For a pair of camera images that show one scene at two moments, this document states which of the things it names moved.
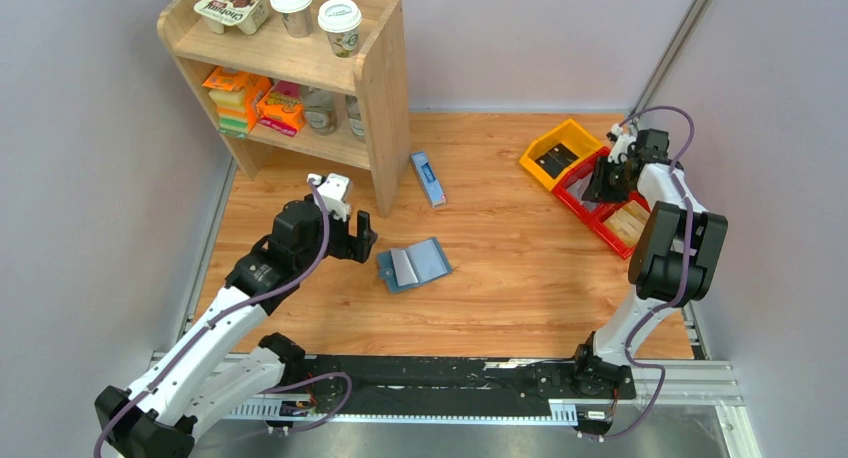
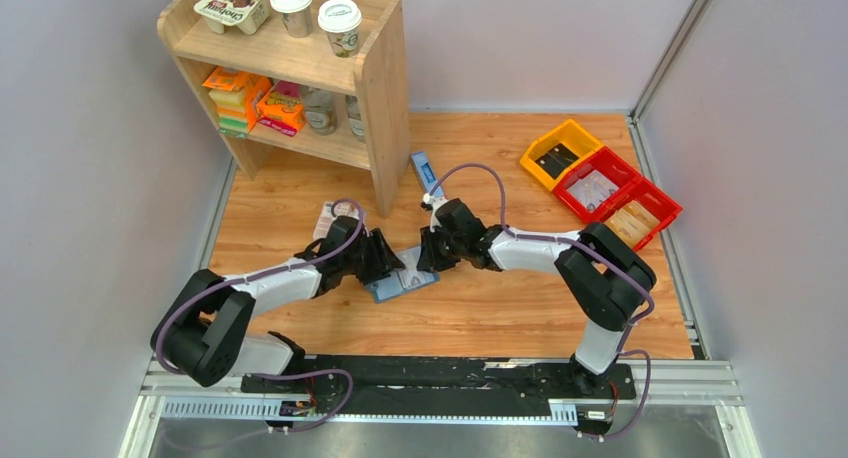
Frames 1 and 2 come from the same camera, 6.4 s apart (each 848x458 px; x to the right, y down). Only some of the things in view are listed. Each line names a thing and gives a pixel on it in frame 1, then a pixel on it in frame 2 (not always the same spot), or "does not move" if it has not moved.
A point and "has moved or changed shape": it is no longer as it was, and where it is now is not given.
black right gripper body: (610, 183) -> (442, 252)
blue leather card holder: (406, 268) has moved or changed shape
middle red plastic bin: (572, 185) does not move
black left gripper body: (341, 243) -> (368, 263)
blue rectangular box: (433, 187) does not move
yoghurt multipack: (234, 3) does not move
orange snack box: (255, 88) does not move
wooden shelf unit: (289, 95) does not move
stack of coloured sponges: (231, 112) does not move
